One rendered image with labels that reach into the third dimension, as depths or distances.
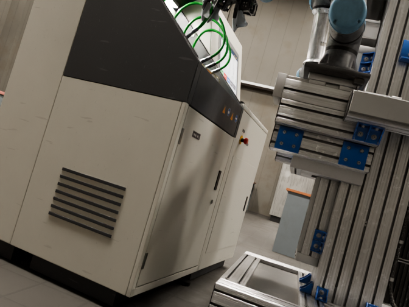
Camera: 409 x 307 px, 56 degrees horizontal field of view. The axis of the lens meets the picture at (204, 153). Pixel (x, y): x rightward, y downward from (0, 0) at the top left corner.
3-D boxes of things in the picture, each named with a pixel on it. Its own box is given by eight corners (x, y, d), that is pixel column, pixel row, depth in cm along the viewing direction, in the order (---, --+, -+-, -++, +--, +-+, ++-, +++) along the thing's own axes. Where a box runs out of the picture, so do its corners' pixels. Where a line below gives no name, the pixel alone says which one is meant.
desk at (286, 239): (324, 254, 510) (337, 204, 514) (332, 271, 384) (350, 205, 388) (276, 239, 526) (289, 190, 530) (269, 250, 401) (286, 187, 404)
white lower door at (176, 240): (137, 288, 139) (190, 105, 142) (131, 285, 139) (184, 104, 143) (198, 265, 199) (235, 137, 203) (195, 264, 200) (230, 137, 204)
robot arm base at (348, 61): (352, 87, 149) (359, 63, 150) (358, 74, 135) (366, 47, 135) (313, 78, 153) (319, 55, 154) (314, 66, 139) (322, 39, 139)
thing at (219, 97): (190, 105, 144) (202, 64, 145) (180, 103, 146) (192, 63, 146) (234, 136, 202) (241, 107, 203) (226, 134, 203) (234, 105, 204)
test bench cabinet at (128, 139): (123, 317, 136) (186, 102, 140) (3, 261, 156) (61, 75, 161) (194, 284, 201) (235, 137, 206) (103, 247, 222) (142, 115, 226)
